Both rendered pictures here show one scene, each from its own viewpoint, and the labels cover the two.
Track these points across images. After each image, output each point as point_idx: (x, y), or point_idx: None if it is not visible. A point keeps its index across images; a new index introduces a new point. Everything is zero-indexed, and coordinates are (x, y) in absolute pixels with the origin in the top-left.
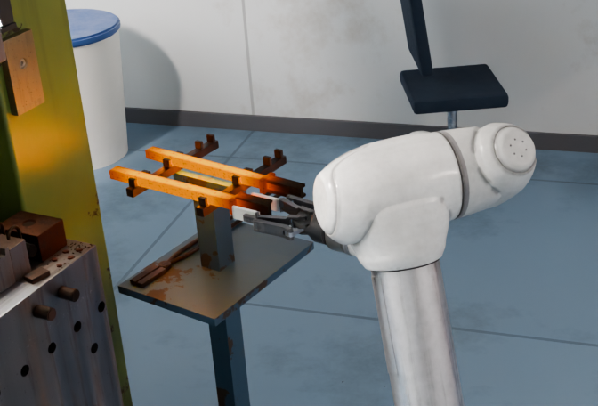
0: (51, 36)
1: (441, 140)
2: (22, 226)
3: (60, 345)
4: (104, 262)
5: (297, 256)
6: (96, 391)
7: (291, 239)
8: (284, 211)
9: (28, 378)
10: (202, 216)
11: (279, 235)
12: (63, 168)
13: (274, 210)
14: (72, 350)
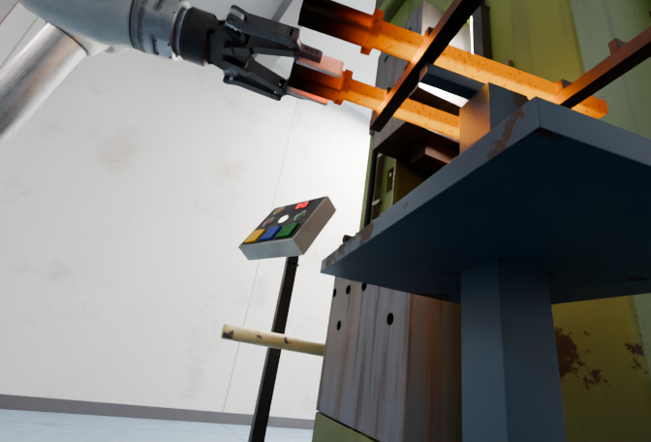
0: (543, 52)
1: None
2: None
3: (369, 288)
4: (619, 328)
5: (449, 168)
6: (381, 375)
7: (224, 81)
8: (286, 56)
9: (348, 299)
10: (371, 129)
11: (242, 86)
12: None
13: (300, 64)
14: (374, 301)
